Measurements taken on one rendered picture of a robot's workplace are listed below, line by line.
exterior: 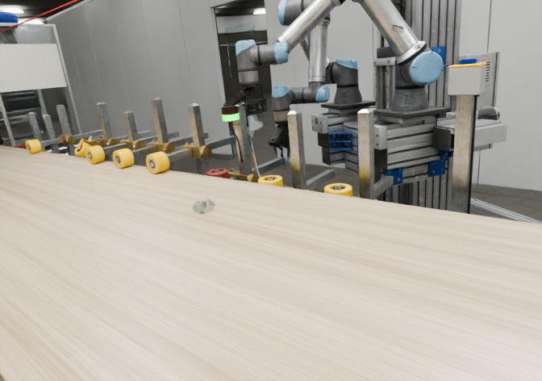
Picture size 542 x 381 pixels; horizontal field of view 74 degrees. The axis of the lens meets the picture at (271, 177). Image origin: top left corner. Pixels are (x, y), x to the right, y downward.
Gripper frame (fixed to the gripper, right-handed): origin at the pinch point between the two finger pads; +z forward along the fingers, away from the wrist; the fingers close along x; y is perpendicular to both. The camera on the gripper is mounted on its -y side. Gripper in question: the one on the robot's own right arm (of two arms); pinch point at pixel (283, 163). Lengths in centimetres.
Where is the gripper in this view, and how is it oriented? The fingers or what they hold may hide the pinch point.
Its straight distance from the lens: 168.9
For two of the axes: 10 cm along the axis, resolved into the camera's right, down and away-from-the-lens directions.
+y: 6.1, -2.8, 7.4
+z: 0.9, 9.5, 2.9
